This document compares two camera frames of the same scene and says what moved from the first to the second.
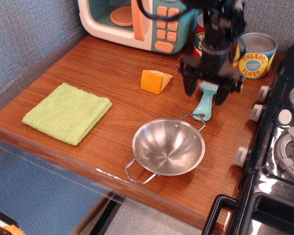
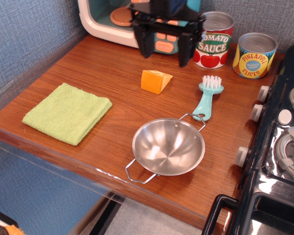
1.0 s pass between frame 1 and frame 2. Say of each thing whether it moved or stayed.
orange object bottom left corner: stayed
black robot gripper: moved
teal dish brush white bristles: stayed
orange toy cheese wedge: stayed
